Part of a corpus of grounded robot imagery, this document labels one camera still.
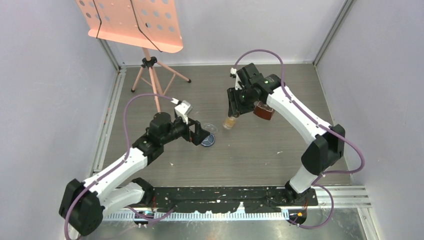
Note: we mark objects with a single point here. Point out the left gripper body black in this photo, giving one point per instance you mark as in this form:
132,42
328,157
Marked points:
184,129

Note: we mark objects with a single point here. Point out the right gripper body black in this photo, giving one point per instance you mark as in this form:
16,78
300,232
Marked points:
245,102

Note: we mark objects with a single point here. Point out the clear pill bottle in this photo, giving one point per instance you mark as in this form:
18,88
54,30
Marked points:
229,122

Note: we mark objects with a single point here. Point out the blue round pill box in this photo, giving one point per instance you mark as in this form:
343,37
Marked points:
210,139

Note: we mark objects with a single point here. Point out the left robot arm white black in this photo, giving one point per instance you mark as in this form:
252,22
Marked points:
85,203

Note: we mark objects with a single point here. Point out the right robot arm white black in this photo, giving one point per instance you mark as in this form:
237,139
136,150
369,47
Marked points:
324,141

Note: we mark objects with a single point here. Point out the brown wooden metronome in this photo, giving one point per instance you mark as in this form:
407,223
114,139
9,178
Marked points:
263,111

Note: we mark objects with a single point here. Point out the pink music stand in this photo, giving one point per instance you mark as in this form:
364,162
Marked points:
147,24

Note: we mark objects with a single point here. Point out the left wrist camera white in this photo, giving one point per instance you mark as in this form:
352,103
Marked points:
182,109

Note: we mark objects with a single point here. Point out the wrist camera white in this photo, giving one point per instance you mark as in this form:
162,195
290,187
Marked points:
182,109
237,83

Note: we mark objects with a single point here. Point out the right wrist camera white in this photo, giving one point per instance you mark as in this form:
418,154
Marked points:
237,83

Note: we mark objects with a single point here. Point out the aluminium rail frame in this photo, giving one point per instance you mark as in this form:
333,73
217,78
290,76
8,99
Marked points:
107,123

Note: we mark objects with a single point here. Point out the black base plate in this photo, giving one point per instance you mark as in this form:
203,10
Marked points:
228,199

